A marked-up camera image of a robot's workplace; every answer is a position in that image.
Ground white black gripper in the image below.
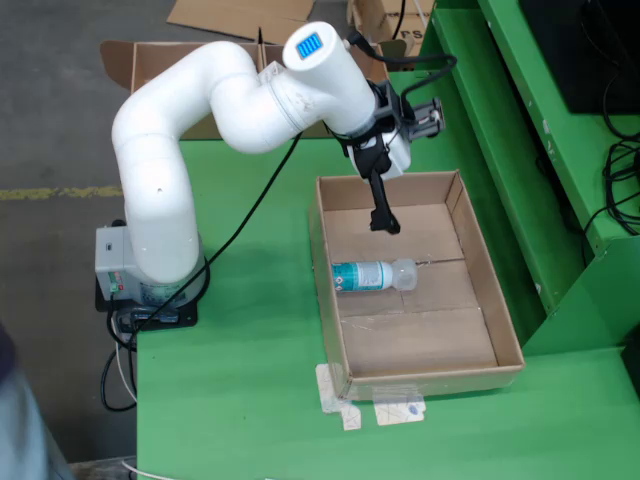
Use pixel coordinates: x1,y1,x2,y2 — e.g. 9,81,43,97
344,130,414,236

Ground grey robot base box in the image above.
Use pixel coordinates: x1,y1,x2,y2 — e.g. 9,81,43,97
94,225,135,301

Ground shallow cardboard tray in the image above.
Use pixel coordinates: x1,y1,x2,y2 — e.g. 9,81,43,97
308,169,526,402

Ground printed brown cardboard box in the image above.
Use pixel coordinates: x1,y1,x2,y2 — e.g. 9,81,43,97
348,0,436,70

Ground flat cardboard sheet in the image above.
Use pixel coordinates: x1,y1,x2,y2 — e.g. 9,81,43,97
166,0,316,45

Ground open cardboard box with flap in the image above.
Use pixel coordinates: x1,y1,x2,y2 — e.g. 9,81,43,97
99,39,227,141

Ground white spray bottle teal label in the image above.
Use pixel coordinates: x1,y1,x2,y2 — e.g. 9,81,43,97
332,258,419,294

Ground long white tape patch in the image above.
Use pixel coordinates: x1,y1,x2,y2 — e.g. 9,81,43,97
315,362,363,432

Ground square white tape patch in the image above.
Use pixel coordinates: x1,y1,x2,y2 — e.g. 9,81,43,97
372,394,429,427

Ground black monitor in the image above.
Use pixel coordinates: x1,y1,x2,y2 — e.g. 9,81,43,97
517,0,640,115

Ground person in grey clothes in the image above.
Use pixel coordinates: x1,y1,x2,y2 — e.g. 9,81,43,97
0,319,77,480

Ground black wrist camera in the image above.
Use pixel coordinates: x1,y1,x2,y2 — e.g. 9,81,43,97
399,96,446,142

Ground black wrist mount bracket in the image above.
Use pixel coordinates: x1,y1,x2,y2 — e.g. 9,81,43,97
367,78,416,132

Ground long black arm cable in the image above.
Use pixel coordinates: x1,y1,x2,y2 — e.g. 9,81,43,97
133,132,304,334

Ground green metal shelf frame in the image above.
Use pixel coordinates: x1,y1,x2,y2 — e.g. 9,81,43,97
414,0,640,359

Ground short black camera cable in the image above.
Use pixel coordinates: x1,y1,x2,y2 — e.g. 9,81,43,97
347,30,459,101

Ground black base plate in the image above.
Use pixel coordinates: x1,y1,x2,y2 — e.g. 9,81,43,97
94,218,199,332

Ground tangled black cables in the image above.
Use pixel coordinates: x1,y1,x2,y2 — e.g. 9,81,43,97
582,74,640,261

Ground white base cable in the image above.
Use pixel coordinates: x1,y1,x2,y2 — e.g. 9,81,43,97
110,319,139,407

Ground black power cable loop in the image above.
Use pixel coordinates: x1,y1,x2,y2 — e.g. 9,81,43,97
101,309,139,414

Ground white floor cable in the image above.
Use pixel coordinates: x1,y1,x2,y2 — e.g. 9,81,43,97
121,457,169,480

